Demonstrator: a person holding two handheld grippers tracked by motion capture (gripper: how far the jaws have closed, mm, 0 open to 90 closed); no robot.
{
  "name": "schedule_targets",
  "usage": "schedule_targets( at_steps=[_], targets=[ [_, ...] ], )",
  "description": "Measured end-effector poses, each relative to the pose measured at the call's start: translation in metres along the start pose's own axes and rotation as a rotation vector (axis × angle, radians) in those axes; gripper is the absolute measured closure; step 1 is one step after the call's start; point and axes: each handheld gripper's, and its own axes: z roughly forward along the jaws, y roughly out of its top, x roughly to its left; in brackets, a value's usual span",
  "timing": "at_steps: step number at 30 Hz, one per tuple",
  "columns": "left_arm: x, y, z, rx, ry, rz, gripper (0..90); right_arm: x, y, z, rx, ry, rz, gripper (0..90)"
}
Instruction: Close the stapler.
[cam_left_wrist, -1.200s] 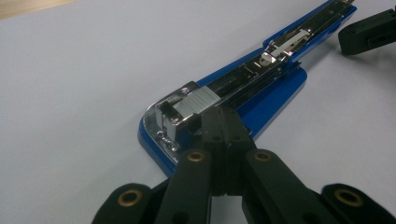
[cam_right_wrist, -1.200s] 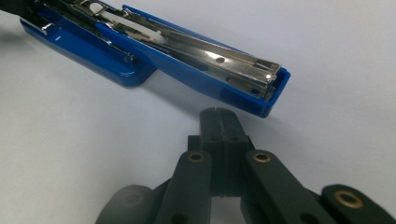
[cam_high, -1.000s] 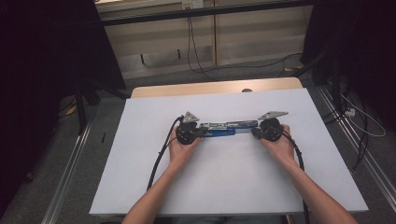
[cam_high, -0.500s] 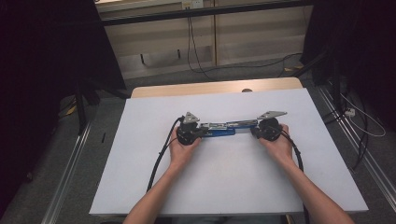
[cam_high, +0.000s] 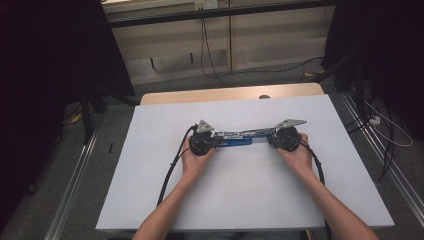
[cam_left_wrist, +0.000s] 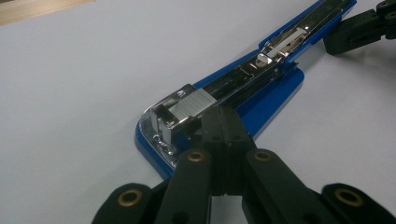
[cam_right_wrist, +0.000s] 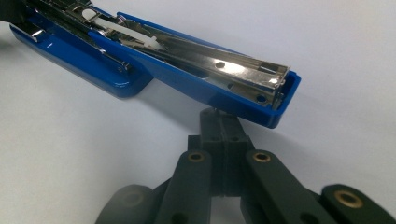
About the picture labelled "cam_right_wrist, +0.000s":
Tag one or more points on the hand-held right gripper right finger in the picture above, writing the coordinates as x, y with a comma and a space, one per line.
236, 146

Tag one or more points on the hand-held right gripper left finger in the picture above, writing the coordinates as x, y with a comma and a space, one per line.
211, 140

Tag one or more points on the blue stapler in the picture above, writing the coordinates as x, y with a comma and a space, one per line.
186, 81

